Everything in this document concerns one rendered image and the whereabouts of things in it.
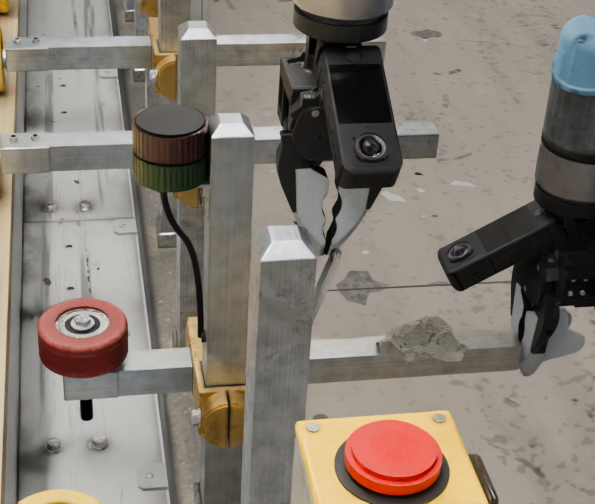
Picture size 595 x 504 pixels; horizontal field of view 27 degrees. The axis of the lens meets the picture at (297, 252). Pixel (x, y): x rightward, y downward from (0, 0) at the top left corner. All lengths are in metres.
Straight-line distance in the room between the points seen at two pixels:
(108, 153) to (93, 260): 0.45
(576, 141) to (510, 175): 2.25
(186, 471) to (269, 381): 0.50
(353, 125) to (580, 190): 0.28
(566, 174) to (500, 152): 2.34
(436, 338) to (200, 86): 0.34
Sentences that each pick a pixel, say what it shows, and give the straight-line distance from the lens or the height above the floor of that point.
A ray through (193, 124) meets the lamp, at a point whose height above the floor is 1.13.
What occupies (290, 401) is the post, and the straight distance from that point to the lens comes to 0.81.
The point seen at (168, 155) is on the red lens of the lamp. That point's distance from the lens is 0.97.
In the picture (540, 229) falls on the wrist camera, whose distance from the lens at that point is 1.15.
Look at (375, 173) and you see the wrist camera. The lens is 0.89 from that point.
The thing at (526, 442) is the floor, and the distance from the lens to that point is 2.47.
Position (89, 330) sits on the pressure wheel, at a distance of 1.13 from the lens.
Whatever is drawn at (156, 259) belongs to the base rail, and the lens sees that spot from 1.60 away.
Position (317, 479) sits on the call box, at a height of 1.22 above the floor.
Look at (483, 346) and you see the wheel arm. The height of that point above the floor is 0.86.
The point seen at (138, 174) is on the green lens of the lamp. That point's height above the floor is 1.09.
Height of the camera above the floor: 1.57
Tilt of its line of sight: 33 degrees down
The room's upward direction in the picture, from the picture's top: 4 degrees clockwise
